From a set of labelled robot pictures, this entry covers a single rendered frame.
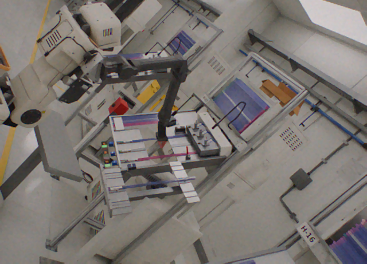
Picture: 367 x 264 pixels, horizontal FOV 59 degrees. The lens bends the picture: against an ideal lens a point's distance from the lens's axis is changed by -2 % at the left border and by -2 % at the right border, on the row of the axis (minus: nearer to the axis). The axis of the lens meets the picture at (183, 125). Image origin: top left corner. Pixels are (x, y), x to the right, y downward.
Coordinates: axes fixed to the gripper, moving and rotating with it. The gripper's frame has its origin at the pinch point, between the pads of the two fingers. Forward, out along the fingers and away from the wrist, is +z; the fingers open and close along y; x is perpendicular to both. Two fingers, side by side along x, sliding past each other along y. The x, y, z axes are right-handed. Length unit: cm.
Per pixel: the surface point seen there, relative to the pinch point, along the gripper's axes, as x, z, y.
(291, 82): -87, -45, -9
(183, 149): -14.5, 1.1, -5.1
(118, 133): 26.8, 0.5, 23.6
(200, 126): -32.5, -4.7, 12.4
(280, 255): -34, 2, -101
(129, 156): 23.0, 0.5, -5.3
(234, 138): -47, -10, -16
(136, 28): -59, 39, 448
